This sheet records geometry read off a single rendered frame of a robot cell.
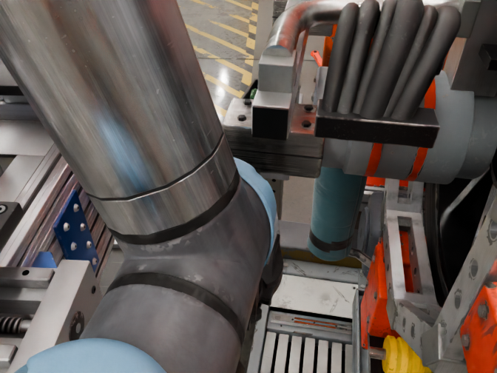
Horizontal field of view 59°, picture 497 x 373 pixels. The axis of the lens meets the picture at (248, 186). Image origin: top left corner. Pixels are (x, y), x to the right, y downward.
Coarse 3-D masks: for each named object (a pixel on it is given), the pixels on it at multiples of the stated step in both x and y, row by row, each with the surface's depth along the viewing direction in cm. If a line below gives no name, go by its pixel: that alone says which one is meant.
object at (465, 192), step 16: (496, 160) 61; (480, 176) 64; (496, 176) 59; (448, 192) 77; (464, 192) 70; (480, 192) 67; (448, 208) 76; (464, 208) 73; (480, 208) 75; (448, 224) 74; (464, 224) 74; (480, 224) 62; (448, 240) 72; (464, 240) 72; (448, 256) 70; (464, 256) 70; (448, 272) 68; (448, 288) 66
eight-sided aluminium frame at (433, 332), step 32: (384, 192) 82; (416, 192) 77; (384, 224) 77; (416, 224) 75; (416, 256) 70; (480, 256) 35; (416, 288) 68; (480, 288) 34; (416, 320) 50; (448, 320) 40; (416, 352) 49; (448, 352) 40
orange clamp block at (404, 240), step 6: (402, 234) 78; (402, 240) 77; (426, 240) 77; (402, 246) 76; (408, 246) 76; (402, 252) 75; (408, 252) 75; (384, 258) 75; (402, 258) 74; (408, 258) 74; (408, 264) 74
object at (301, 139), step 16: (240, 112) 39; (304, 112) 39; (224, 128) 38; (240, 128) 38; (304, 128) 37; (240, 144) 39; (256, 144) 38; (272, 144) 38; (288, 144) 38; (304, 144) 38; (320, 144) 37; (256, 160) 39; (272, 160) 39; (288, 160) 39; (304, 160) 39; (320, 160) 38; (304, 176) 40
